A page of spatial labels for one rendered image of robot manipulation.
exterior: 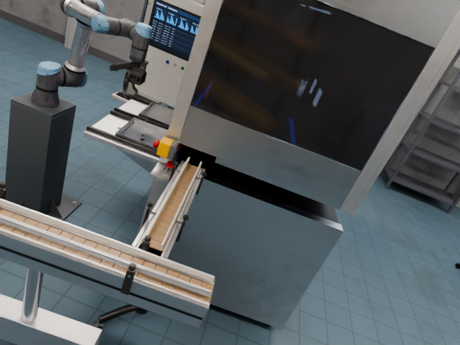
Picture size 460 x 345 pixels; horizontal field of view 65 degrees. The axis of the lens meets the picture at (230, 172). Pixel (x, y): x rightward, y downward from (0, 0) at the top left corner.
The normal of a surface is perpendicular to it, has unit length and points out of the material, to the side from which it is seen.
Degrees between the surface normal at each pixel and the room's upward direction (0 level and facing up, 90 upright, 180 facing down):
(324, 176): 90
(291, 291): 90
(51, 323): 0
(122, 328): 0
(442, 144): 90
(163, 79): 90
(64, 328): 0
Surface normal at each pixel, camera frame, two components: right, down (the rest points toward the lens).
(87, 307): 0.33, -0.83
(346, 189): -0.12, 0.44
